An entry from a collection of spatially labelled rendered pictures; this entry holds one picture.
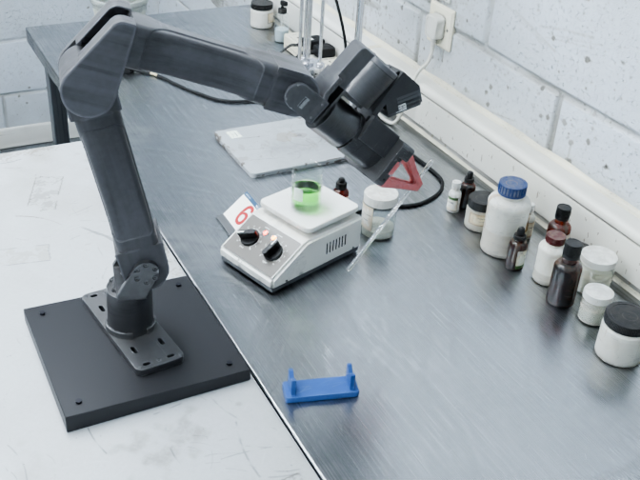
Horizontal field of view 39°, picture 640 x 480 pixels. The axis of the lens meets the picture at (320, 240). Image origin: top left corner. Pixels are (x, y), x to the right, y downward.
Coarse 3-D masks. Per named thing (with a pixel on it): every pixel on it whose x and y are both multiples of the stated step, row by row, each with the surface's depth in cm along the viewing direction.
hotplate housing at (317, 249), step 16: (272, 224) 143; (288, 224) 143; (336, 224) 144; (352, 224) 145; (304, 240) 140; (320, 240) 141; (336, 240) 144; (352, 240) 147; (224, 256) 144; (304, 256) 140; (320, 256) 143; (336, 256) 146; (256, 272) 139; (288, 272) 138; (304, 272) 141; (272, 288) 138
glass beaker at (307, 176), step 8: (304, 160) 143; (312, 160) 143; (296, 168) 142; (304, 168) 143; (312, 168) 143; (320, 168) 142; (296, 176) 139; (304, 176) 138; (312, 176) 144; (320, 176) 139; (296, 184) 140; (304, 184) 139; (312, 184) 139; (320, 184) 140; (296, 192) 140; (304, 192) 140; (312, 192) 140; (320, 192) 141; (296, 200) 141; (304, 200) 141; (312, 200) 141; (320, 200) 142; (296, 208) 142; (304, 208) 141; (312, 208) 142; (320, 208) 143
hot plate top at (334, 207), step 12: (276, 192) 148; (288, 192) 148; (324, 192) 149; (264, 204) 144; (276, 204) 145; (288, 204) 145; (324, 204) 145; (336, 204) 146; (348, 204) 146; (288, 216) 141; (300, 216) 142; (312, 216) 142; (324, 216) 142; (336, 216) 142; (300, 228) 140; (312, 228) 139
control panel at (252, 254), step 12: (252, 216) 145; (240, 228) 145; (252, 228) 144; (264, 228) 143; (228, 240) 144; (264, 240) 142; (288, 240) 140; (240, 252) 142; (252, 252) 141; (288, 252) 139; (252, 264) 140; (264, 264) 139; (276, 264) 138
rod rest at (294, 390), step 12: (348, 372) 120; (288, 384) 120; (300, 384) 120; (312, 384) 120; (324, 384) 120; (336, 384) 120; (348, 384) 120; (288, 396) 118; (300, 396) 118; (312, 396) 118; (324, 396) 119; (336, 396) 119; (348, 396) 119
